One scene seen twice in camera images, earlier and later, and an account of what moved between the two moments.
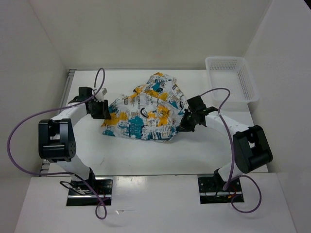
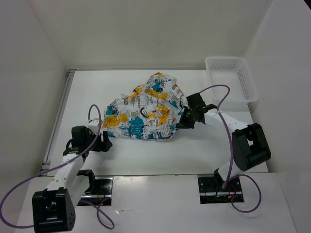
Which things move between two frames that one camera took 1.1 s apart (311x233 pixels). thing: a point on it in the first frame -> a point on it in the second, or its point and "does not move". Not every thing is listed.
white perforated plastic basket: (233, 73) does not move
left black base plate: (79, 195) does not move
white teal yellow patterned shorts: (152, 112) does not move
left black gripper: (104, 113) -> (106, 144)
